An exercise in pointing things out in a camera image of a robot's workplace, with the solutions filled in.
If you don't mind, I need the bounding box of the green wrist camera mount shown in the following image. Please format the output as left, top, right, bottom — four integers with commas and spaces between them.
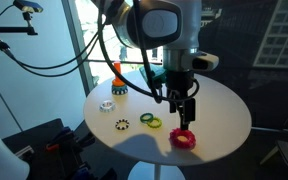
138, 64, 168, 90

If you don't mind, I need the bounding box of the orange toothed ring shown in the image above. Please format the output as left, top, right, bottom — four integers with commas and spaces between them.
112, 78, 127, 88

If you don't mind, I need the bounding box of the clear plastic ring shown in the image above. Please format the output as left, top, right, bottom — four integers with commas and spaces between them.
99, 99, 116, 113

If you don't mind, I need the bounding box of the yellow-green toothed ring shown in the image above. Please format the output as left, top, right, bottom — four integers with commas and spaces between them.
146, 116, 163, 130

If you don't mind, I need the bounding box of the dark window handrail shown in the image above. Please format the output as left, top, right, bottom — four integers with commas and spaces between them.
82, 58, 165, 66

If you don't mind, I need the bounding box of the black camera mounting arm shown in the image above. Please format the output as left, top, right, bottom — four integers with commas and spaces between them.
0, 12, 39, 36

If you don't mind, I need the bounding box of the dark green ring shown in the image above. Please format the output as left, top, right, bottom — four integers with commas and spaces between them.
139, 112, 155, 124

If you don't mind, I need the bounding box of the white rounded plastic housing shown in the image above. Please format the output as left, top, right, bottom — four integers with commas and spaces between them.
0, 116, 31, 180

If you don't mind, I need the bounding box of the grey window mullion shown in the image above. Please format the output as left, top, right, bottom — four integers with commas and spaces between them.
61, 0, 96, 96

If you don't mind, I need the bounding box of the blue black clamp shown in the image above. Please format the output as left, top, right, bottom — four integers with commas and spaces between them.
71, 164, 92, 180

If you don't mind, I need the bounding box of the black and white ring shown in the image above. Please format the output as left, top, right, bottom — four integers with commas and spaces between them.
114, 118, 131, 131

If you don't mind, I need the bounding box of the black orange clamp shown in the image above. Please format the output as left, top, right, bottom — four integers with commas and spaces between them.
45, 126, 76, 153

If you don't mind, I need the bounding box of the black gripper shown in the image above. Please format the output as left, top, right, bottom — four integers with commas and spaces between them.
166, 69, 197, 131

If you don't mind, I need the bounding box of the orange stacking peg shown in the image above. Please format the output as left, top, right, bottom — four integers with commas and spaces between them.
113, 61, 123, 84

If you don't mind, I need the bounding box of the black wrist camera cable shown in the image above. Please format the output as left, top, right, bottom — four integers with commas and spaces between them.
96, 0, 201, 105

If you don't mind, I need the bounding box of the thick black cable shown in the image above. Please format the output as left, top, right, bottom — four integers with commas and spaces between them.
0, 24, 100, 79
3, 31, 100, 70

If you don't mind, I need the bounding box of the red toothed ring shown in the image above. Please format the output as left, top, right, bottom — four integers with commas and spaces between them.
169, 127, 197, 150

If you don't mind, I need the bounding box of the white table pedestal base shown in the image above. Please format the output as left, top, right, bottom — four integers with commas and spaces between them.
127, 161, 186, 180

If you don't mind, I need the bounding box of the blue-grey stereo camera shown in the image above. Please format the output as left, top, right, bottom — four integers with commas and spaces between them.
12, 0, 44, 14

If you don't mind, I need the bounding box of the black backdrop panel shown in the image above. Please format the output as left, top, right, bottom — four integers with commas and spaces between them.
180, 0, 288, 134

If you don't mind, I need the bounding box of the black equipment stand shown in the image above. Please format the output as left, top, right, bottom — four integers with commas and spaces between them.
2, 118, 118, 180

